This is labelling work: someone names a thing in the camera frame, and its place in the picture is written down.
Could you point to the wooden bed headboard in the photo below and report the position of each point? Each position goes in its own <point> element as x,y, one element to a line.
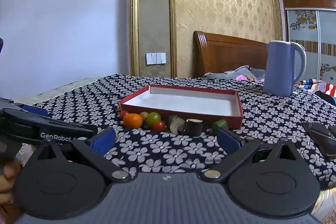
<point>225,56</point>

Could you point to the red shallow cardboard box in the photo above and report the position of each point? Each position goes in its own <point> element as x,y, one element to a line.
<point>183,102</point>

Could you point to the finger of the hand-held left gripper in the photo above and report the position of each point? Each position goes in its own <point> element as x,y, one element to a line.
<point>31,127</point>
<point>35,110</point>

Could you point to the white wall light switch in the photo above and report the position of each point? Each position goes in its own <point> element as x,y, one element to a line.
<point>156,58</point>

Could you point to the striped colourful cloth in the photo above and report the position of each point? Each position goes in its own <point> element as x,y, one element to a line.
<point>325,87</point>

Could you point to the black smartphone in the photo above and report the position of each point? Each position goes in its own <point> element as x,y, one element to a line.
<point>324,144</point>

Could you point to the wardrobe with floral doors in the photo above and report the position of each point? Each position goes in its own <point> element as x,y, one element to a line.
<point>309,37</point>

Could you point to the green tomato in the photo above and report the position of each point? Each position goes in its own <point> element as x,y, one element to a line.
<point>153,117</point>

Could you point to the person's left hand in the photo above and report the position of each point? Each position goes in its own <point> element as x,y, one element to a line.
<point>9,174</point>

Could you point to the dark eggplant chunk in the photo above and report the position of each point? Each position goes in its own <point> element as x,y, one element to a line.
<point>193,128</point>

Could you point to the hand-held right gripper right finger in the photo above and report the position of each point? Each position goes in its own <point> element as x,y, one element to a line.
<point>227,141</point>

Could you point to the orange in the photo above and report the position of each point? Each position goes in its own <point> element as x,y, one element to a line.
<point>132,121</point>

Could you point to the notched eggplant chunk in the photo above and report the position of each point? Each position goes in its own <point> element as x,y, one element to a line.
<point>176,124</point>

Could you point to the small yellow fruit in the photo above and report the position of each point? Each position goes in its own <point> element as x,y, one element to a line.
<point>143,115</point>

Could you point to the blue electric kettle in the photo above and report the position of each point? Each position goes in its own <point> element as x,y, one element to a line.
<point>278,69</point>

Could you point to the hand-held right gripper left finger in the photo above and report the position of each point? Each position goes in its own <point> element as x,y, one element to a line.
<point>103,141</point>

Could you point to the red cherry tomato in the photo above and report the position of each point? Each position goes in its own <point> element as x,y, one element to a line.
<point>124,114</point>
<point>159,126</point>

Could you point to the grey pink blanket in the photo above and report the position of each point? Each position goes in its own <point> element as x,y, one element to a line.
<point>236,74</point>

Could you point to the green cucumber chunk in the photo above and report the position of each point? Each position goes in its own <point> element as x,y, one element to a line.
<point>220,124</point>

